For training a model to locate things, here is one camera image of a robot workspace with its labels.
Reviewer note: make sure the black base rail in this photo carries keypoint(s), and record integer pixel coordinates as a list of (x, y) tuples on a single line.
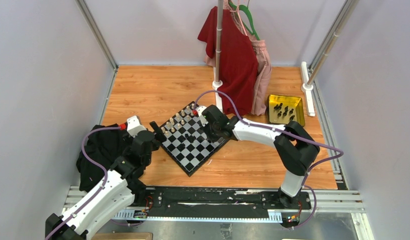
[(219, 203)]

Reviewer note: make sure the red shirt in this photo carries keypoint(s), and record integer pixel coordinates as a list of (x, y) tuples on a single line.
[(238, 63)]

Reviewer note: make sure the white rack base foot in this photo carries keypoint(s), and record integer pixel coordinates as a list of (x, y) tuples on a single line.
[(217, 92)]

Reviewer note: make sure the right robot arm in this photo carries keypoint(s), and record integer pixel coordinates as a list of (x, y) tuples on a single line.
[(293, 144)]

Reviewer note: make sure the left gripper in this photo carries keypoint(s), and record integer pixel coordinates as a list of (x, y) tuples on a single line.
[(159, 135)]

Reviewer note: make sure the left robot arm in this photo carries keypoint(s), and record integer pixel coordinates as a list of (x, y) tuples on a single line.
[(119, 187)]

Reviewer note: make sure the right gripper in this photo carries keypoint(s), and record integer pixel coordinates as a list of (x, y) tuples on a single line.
[(212, 139)]

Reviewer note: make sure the green hanger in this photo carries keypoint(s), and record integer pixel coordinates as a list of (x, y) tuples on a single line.
[(245, 10)]

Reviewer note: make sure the yellow tray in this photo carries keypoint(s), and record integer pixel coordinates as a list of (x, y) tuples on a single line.
[(283, 109)]

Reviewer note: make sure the pink garment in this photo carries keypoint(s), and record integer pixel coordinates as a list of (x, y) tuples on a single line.
[(264, 69)]

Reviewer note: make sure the black and white chessboard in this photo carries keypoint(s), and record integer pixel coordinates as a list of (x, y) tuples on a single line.
[(186, 143)]

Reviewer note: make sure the black cloth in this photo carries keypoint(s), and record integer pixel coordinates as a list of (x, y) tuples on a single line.
[(104, 147)]

